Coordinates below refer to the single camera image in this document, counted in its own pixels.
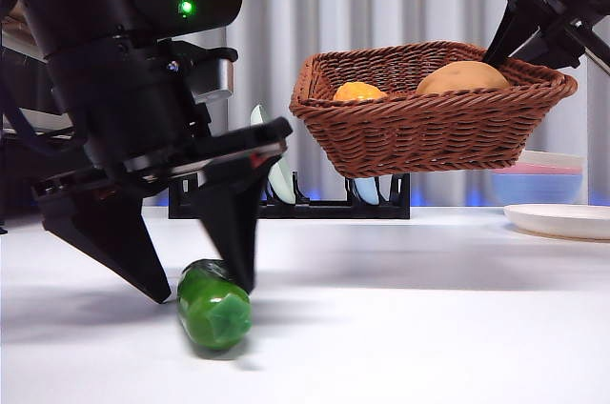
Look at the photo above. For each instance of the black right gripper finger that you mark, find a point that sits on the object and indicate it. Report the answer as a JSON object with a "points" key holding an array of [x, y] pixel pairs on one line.
{"points": [[507, 39], [557, 46]]}

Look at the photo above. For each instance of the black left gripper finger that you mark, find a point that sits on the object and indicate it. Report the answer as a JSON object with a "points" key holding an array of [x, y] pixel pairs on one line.
{"points": [[236, 223], [114, 242]]}

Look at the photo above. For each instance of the tan potato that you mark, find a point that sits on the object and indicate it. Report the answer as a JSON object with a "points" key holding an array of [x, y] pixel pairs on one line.
{"points": [[462, 77]]}

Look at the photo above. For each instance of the green cucumber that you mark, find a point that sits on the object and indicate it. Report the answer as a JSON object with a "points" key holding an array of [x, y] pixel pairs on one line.
{"points": [[209, 313]]}

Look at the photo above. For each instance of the brown wicker basket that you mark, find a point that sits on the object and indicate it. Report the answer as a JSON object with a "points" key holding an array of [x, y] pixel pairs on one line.
{"points": [[419, 132]]}

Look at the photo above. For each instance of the orange corn cob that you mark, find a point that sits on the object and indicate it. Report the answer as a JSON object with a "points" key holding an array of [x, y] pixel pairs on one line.
{"points": [[357, 92]]}

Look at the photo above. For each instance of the pale green plate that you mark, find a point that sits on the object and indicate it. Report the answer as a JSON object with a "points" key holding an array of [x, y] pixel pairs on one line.
{"points": [[281, 185]]}

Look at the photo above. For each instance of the black plate rack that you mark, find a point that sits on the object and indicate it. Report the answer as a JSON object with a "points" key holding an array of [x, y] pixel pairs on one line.
{"points": [[324, 209]]}

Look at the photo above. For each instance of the cream bowl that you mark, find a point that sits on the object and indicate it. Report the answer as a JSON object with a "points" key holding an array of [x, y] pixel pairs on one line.
{"points": [[557, 160]]}

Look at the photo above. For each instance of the pink bowl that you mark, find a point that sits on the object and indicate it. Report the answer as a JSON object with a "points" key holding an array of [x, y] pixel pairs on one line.
{"points": [[548, 169]]}

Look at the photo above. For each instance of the light blue plate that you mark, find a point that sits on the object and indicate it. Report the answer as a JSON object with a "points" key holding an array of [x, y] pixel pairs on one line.
{"points": [[368, 190]]}

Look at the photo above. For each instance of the white plate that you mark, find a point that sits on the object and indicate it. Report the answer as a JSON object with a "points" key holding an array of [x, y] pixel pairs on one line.
{"points": [[562, 220]]}

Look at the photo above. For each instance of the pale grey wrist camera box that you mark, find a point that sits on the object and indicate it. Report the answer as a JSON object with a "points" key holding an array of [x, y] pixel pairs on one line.
{"points": [[220, 75]]}

